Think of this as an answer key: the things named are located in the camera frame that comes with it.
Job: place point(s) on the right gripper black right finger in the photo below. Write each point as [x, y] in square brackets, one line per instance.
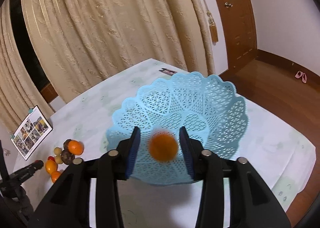
[204, 165]

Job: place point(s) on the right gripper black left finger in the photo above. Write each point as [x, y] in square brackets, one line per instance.
[117, 164]

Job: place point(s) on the large orange mandarin front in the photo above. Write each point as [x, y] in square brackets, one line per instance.
[55, 175]

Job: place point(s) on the brown longan front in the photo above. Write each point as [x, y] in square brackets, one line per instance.
[58, 159]

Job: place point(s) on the dark passionfruit front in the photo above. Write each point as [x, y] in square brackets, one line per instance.
[67, 157]

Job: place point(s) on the dark passionfruit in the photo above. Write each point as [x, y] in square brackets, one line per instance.
[67, 157]
[65, 144]

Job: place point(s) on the pale longan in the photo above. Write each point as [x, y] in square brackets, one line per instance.
[57, 151]

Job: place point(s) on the left hand grey glove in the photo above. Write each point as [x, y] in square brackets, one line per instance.
[16, 211]

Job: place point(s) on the photo collage card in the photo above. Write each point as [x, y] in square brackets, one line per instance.
[31, 132]

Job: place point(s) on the light blue lattice basket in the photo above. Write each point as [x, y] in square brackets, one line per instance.
[209, 108]

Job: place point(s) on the white patterned bed sheet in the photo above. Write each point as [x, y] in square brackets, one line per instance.
[272, 165]

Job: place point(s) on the beige curtain left panel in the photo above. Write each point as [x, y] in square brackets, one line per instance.
[18, 92]

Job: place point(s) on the beige curtain panel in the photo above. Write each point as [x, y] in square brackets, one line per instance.
[80, 43]
[18, 92]

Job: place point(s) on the pink black thread snips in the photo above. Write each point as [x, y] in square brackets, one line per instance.
[167, 71]

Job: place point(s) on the pink slippers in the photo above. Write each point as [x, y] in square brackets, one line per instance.
[301, 75]

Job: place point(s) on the gold curtain tassel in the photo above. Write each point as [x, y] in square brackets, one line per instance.
[212, 24]

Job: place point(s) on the beige curtain right panel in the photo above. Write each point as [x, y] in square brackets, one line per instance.
[80, 43]

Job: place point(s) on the wooden door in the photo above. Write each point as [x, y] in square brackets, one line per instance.
[239, 30]

